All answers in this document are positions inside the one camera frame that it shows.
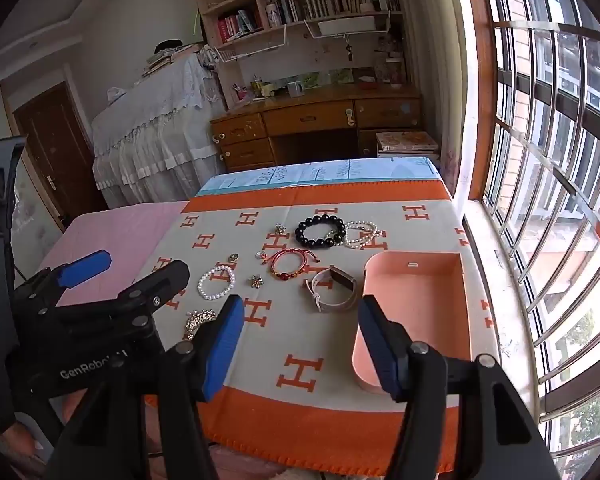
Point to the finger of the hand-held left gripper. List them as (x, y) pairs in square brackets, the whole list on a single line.
[(165, 277), (85, 267)]

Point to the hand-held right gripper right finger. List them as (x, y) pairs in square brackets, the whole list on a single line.
[(378, 347)]

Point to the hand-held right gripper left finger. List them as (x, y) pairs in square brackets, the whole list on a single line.
[(222, 345)]

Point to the gold rhinestone brooch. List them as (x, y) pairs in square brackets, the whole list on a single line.
[(200, 319)]

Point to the pink jewelry box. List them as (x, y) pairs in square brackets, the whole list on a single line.
[(420, 300)]

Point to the small flower earring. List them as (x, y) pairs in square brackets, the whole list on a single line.
[(255, 280)]

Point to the person's left hand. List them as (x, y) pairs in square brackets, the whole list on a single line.
[(15, 445)]

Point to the orange patterned blanket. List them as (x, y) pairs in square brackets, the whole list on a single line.
[(320, 340)]

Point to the brown wooden door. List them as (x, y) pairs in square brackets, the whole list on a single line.
[(55, 145)]

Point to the light blue sheet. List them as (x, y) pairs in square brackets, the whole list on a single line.
[(330, 172)]

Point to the wooden desk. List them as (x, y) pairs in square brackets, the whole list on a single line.
[(305, 117)]

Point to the white mug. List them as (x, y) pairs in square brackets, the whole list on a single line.
[(295, 89)]

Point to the white hanging ornament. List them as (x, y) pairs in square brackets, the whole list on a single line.
[(350, 117)]

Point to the wooden bookshelf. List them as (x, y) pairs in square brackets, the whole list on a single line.
[(300, 60)]

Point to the white hanging basket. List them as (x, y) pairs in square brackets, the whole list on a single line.
[(347, 26)]

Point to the row of books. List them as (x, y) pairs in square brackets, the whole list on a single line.
[(330, 2)]

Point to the metal window guard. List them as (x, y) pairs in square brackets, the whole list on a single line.
[(530, 25)]

